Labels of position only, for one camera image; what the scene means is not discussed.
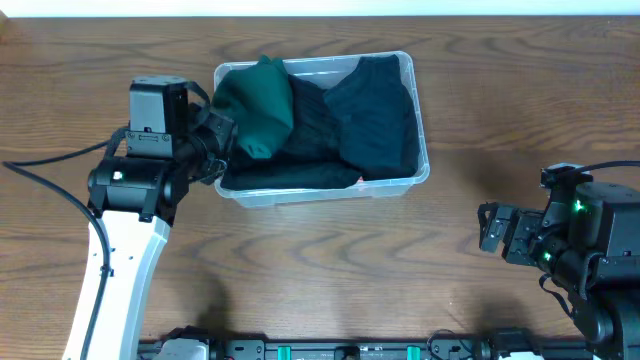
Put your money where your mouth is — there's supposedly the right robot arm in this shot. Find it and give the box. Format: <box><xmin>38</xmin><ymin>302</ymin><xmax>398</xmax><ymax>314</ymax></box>
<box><xmin>477</xmin><ymin>163</ymin><xmax>639</xmax><ymax>359</ymax></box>

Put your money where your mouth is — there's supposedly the clear plastic storage bin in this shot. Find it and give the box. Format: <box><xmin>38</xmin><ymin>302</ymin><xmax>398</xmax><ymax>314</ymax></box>
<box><xmin>214</xmin><ymin>50</ymin><xmax>431</xmax><ymax>208</ymax></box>

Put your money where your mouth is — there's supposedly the small black garment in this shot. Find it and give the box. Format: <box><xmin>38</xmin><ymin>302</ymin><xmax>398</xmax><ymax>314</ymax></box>
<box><xmin>324</xmin><ymin>55</ymin><xmax>408</xmax><ymax>181</ymax></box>

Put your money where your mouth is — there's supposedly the black mounting rail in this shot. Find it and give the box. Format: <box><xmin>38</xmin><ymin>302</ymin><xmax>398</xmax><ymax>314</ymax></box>
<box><xmin>134</xmin><ymin>327</ymin><xmax>594</xmax><ymax>360</ymax></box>

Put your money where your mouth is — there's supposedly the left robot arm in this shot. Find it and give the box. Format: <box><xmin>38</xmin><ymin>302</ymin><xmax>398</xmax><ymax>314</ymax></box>
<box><xmin>63</xmin><ymin>76</ymin><xmax>237</xmax><ymax>359</ymax></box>

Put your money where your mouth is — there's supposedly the dark green garment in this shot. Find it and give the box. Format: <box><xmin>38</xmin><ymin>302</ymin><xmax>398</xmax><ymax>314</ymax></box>
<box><xmin>212</xmin><ymin>55</ymin><xmax>294</xmax><ymax>160</ymax></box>

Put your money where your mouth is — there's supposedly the black garment with tag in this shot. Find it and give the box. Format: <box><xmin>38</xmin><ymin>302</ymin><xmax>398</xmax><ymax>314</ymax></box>
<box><xmin>400</xmin><ymin>91</ymin><xmax>420</xmax><ymax>178</ymax></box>

